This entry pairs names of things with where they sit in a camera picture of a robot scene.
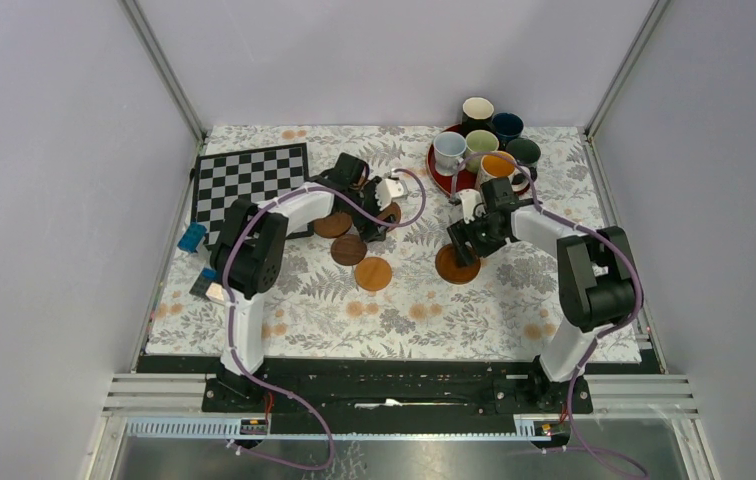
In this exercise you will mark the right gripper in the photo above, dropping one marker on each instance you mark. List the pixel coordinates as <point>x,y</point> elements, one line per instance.
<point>464,232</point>

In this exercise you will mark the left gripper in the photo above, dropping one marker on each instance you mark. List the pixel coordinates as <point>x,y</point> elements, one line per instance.
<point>367,228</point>

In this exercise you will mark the brown ringed coaster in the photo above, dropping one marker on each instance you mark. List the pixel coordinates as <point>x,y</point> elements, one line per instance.
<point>449,268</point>
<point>392,214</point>
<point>333,225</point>

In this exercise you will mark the dark walnut coaster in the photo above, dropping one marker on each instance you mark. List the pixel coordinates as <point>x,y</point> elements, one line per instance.
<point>348,250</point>

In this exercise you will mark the light wood coaster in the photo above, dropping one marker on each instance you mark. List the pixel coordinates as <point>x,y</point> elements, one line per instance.
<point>373,274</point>

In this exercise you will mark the floral mug orange inside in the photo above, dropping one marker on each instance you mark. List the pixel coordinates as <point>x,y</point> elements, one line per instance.
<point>501,164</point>

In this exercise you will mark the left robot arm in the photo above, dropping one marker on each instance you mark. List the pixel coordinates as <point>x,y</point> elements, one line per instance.
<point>248,253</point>

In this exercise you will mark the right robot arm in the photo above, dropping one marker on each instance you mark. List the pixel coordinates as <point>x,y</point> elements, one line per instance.
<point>598,285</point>

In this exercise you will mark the floral tablecloth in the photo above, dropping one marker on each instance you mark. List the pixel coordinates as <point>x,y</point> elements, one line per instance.
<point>509,312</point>

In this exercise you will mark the red round tray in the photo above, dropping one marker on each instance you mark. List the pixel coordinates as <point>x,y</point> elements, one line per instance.
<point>465,177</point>

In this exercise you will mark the black white chessboard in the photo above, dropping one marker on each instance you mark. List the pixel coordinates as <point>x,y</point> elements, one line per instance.
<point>255,175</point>

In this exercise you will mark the light blue white mug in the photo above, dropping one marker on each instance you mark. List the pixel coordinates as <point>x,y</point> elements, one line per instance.
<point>449,148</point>

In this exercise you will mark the pale green mug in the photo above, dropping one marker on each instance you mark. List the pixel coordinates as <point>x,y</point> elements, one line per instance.
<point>481,141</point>

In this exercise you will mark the dark green mug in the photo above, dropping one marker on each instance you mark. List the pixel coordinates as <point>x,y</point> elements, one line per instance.
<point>526,152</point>

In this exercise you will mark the dark blue mug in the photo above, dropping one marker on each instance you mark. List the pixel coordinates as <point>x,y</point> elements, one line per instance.
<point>506,126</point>

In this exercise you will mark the black mug white inside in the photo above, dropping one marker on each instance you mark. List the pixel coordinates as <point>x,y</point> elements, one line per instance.
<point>477,113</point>

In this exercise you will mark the toy block assembly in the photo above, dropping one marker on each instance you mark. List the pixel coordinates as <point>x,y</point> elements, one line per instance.
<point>206,286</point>

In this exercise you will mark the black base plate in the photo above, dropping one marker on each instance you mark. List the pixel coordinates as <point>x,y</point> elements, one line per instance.
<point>305,381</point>

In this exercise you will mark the aluminium frame rail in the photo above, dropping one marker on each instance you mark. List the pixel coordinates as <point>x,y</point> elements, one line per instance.
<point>186,406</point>

